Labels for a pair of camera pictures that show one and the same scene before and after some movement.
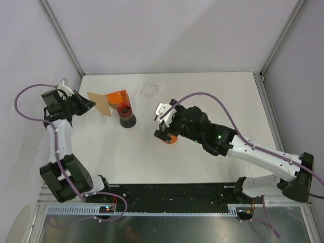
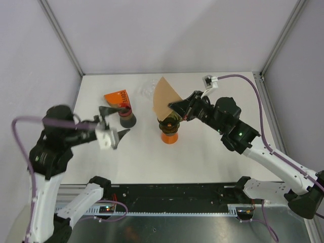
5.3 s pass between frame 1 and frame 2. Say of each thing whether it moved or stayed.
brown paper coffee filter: moved
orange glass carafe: stayed
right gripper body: moved
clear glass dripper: stayed
